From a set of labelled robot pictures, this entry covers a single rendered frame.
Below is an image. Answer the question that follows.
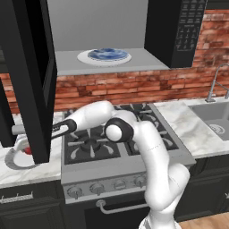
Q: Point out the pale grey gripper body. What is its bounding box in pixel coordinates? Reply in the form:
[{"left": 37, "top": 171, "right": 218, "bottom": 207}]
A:
[{"left": 11, "top": 124, "right": 27, "bottom": 136}]

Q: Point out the grey plate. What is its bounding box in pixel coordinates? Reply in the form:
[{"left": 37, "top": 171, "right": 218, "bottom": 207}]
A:
[{"left": 4, "top": 138, "right": 35, "bottom": 171}]

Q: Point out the black microwave door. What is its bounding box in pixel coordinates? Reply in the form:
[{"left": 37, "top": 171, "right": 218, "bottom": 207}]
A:
[{"left": 0, "top": 0, "right": 58, "bottom": 165}]

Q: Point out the white microwave turntable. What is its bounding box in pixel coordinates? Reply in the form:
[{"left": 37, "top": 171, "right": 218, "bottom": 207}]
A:
[{"left": 76, "top": 48, "right": 132, "bottom": 66}]

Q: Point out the blue patterned plate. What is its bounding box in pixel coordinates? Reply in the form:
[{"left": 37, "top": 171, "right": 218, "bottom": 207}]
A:
[{"left": 87, "top": 47, "right": 130, "bottom": 63}]

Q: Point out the black microwave oven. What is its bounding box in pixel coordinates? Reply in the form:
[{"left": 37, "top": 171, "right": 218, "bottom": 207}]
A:
[{"left": 46, "top": 0, "right": 209, "bottom": 77}]

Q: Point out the dark drawer front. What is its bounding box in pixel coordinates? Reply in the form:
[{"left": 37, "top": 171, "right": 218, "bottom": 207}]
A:
[{"left": 0, "top": 180, "right": 65, "bottom": 211}]

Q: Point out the silver stove knob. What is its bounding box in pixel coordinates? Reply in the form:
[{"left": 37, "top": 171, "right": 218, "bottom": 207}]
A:
[
  {"left": 113, "top": 178, "right": 128, "bottom": 192},
  {"left": 132, "top": 174, "right": 148, "bottom": 189},
  {"left": 89, "top": 182, "right": 106, "bottom": 197},
  {"left": 66, "top": 185, "right": 82, "bottom": 200}
]

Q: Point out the dark cabinet door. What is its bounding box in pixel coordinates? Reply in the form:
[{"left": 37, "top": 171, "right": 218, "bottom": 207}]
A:
[
  {"left": 0, "top": 205, "right": 66, "bottom": 229},
  {"left": 174, "top": 171, "right": 229, "bottom": 223}
]

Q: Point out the silver gas stove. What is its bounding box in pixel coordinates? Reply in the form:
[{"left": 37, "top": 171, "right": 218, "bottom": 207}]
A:
[{"left": 60, "top": 102, "right": 198, "bottom": 229}]

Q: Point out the black oven door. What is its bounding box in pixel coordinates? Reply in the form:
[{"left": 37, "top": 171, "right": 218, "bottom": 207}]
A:
[{"left": 64, "top": 191, "right": 151, "bottom": 229}]

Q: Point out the grey sink basin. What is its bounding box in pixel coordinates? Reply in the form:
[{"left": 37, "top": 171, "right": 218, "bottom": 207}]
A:
[{"left": 190, "top": 100, "right": 229, "bottom": 143}]

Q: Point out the dark cabinet panel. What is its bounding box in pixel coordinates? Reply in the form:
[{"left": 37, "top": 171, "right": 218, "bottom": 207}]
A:
[{"left": 186, "top": 155, "right": 229, "bottom": 183}]

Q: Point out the silver sink tap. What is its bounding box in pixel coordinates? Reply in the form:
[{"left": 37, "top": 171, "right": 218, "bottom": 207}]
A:
[{"left": 205, "top": 63, "right": 229, "bottom": 104}]

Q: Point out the black microwave door handle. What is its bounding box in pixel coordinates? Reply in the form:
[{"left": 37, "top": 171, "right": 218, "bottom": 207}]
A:
[{"left": 0, "top": 80, "right": 16, "bottom": 148}]

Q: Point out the silver drawer handle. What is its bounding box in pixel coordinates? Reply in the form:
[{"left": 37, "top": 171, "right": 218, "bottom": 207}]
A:
[{"left": 0, "top": 192, "right": 34, "bottom": 205}]

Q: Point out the silver oven door handle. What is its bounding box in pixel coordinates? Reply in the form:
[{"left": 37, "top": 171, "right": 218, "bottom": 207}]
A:
[{"left": 95, "top": 199, "right": 149, "bottom": 216}]

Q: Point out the dark wall cabinet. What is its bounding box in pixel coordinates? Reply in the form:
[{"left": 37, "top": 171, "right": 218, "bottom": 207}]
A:
[{"left": 205, "top": 0, "right": 229, "bottom": 11}]

